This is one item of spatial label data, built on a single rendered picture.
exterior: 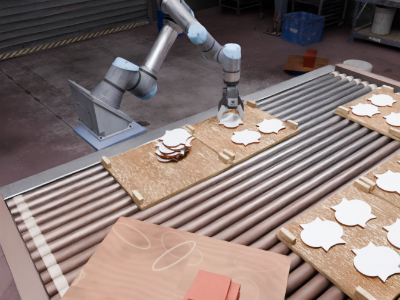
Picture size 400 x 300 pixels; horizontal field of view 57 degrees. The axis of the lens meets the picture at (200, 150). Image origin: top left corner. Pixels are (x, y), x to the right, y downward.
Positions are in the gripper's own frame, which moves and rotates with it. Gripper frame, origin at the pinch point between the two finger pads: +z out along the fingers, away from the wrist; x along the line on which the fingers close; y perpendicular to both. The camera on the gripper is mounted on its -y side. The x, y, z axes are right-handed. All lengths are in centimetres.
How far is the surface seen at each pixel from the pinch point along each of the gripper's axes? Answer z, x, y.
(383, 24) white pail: 65, -254, 385
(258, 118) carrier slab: 0.7, -13.8, 2.3
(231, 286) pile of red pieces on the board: -24, 9, -108
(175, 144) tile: -7.3, 24.4, -30.9
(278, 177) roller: 2.5, -15.3, -41.3
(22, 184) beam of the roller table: 3, 84, -41
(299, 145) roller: 2.5, -28.7, -19.2
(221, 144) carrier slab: 0.7, 5.5, -19.9
